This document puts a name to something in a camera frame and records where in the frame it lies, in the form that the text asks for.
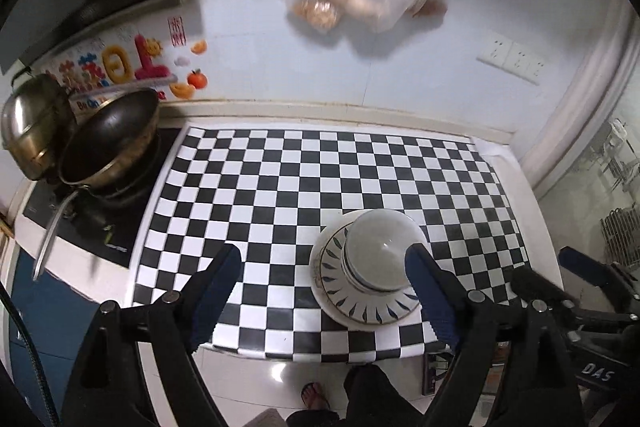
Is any black and white checkered mat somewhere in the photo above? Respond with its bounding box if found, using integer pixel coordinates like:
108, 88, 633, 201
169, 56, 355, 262
131, 124, 532, 366

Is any white wall socket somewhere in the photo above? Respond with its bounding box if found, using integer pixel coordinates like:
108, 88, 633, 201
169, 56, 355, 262
476, 34, 547, 86

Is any colourful wall sticker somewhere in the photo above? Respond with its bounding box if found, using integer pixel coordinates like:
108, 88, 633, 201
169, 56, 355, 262
42, 14, 209, 105

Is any dark wok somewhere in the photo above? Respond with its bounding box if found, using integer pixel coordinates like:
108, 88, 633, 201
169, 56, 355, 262
32, 88, 162, 282

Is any white plate with blue strokes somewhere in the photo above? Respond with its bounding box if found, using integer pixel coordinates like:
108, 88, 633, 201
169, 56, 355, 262
309, 209, 425, 327

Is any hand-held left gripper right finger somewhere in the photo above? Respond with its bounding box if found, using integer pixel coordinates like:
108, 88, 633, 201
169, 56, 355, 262
404, 243, 587, 427

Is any metal rack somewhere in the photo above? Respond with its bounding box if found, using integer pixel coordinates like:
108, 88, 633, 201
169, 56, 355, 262
582, 118, 640, 269

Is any blue cabinet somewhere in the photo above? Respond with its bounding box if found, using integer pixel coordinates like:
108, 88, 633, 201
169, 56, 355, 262
9, 241, 103, 410

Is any black cable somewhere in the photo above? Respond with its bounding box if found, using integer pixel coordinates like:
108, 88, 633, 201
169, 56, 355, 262
0, 282, 57, 427

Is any steel pot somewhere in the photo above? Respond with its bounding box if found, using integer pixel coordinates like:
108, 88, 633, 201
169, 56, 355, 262
0, 74, 77, 182

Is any black cooktop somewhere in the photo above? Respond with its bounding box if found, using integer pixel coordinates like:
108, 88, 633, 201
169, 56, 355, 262
22, 127, 182, 269

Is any white bowl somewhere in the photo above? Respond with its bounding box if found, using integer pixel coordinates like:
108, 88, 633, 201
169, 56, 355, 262
343, 210, 427, 290
345, 271, 416, 297

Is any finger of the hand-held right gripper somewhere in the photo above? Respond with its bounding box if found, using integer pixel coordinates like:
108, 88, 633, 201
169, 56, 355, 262
558, 246, 640, 303
510, 264, 581, 310

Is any person's foot in sandal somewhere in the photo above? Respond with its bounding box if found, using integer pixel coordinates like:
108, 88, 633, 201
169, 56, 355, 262
300, 382, 332, 412

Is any person's leg in dark trousers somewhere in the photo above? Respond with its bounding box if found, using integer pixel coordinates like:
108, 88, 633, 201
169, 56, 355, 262
286, 363, 441, 427

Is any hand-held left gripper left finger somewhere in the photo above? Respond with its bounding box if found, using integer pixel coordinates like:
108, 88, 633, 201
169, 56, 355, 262
60, 243, 244, 427

